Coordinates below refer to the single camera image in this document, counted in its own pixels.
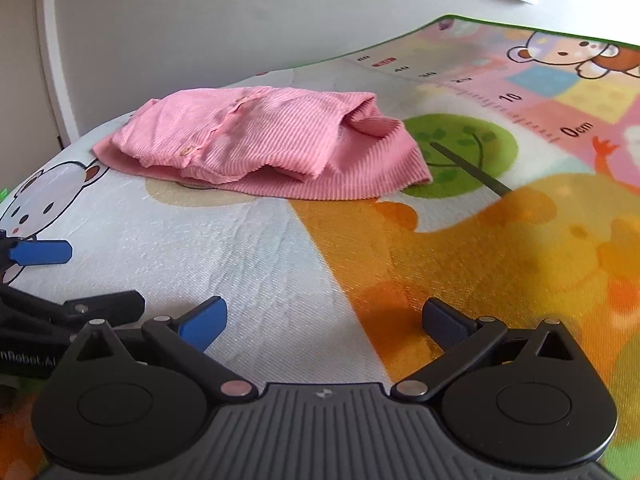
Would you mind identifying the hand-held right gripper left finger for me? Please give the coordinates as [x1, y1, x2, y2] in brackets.
[67, 296, 258, 403]

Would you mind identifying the pink ribbed shirt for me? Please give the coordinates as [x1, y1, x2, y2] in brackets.
[92, 86, 434, 201]

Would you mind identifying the cartoon printed play mat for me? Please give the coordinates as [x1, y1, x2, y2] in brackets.
[0, 14, 640, 480]

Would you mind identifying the white door frame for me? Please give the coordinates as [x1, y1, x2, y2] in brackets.
[34, 0, 82, 142]

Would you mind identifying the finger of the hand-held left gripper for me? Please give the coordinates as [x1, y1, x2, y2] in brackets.
[0, 230, 74, 273]
[0, 286, 146, 333]

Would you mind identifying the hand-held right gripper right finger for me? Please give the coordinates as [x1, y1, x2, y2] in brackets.
[391, 297, 576, 403]

